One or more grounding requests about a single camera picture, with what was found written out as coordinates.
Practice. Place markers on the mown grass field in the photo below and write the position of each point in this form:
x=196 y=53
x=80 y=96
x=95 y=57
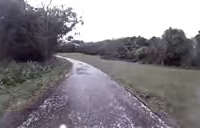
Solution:
x=161 y=80

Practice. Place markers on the wet grey asphalt path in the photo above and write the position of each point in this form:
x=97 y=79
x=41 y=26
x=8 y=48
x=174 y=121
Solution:
x=91 y=100

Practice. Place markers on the dense trees and bushes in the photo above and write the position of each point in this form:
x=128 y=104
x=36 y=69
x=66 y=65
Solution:
x=24 y=31

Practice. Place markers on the wood of trees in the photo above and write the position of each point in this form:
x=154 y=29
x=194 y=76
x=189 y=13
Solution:
x=154 y=48

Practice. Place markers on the grass verge with weeds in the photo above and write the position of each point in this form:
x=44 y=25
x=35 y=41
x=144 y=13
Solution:
x=21 y=83

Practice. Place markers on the robot's own part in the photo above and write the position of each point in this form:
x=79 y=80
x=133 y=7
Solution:
x=63 y=126

